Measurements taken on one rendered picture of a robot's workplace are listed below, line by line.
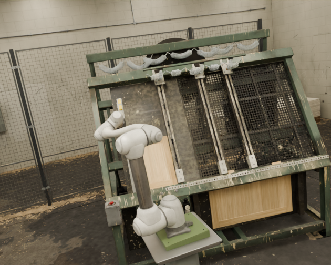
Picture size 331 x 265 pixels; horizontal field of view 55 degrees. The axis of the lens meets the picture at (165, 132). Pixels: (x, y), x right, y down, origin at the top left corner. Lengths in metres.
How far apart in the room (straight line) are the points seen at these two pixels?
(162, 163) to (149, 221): 0.91
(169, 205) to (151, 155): 0.84
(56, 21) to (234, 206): 5.84
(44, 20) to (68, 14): 0.54
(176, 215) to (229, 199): 1.15
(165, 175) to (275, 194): 1.24
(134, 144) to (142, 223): 0.56
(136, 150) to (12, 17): 6.14
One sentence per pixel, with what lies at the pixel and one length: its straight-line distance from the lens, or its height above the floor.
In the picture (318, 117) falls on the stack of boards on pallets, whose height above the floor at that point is 0.12.
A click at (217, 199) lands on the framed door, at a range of 3.37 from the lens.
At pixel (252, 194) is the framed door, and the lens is 3.49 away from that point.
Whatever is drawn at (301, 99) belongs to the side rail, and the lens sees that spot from 3.62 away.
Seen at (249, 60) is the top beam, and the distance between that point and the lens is 3.55.
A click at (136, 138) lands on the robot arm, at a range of 2.07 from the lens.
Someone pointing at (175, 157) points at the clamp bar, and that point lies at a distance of 3.05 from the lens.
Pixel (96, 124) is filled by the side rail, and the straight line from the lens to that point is 3.14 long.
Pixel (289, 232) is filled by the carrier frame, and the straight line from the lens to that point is 3.61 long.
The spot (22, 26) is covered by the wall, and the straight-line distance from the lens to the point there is 7.83.
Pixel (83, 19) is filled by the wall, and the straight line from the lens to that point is 7.88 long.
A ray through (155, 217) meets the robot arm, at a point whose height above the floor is 1.00.
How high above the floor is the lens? 2.08
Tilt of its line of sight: 14 degrees down
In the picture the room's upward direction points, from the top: 8 degrees counter-clockwise
